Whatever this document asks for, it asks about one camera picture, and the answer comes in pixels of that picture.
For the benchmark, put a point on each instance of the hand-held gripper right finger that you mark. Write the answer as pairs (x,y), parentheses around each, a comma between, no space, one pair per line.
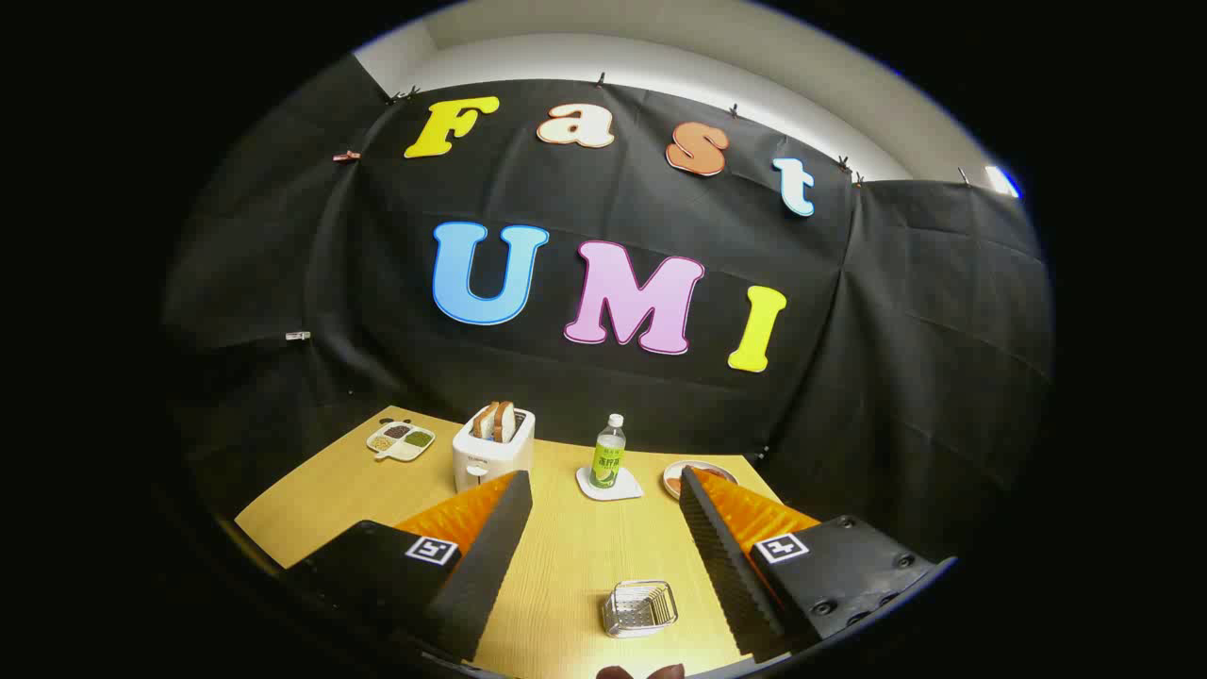
(719,556)

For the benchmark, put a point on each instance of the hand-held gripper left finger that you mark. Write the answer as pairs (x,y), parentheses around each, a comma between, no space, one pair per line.
(490,556)

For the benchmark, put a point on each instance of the white plate with food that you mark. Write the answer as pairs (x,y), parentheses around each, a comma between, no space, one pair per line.
(672,481)

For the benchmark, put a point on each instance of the metal perforated basket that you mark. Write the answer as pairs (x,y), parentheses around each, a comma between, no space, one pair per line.
(639,608)

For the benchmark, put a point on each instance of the white toaster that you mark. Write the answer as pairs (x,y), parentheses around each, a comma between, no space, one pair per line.
(490,457)

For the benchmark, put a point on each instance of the white square coaster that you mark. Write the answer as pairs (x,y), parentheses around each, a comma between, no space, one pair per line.
(622,490)

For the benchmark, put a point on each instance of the bread slice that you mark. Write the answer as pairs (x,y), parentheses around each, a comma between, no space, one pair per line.
(486,422)
(507,422)

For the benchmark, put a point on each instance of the white divided snack dish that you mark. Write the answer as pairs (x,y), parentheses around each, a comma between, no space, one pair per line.
(401,440)

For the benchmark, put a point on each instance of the green label drink bottle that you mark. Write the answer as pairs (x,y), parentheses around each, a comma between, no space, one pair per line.
(608,457)

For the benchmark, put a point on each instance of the black backdrop cloth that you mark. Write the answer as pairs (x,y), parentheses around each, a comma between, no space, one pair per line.
(603,198)

